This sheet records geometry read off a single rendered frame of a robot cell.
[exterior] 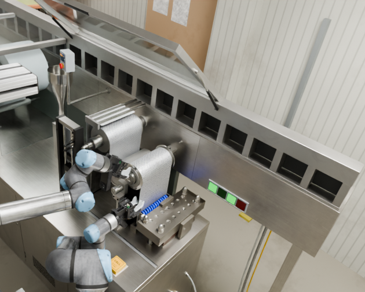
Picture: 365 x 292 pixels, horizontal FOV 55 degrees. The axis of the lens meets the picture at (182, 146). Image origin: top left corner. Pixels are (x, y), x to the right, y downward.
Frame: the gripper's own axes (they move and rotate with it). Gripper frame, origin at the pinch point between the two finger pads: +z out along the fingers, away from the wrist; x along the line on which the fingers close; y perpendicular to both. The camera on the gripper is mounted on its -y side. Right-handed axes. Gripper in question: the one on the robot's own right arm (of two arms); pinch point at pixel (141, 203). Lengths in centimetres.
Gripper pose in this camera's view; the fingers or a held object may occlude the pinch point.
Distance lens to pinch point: 187.5
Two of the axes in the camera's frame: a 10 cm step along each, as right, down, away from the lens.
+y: 1.5, -8.1, -5.6
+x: -7.7, -4.5, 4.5
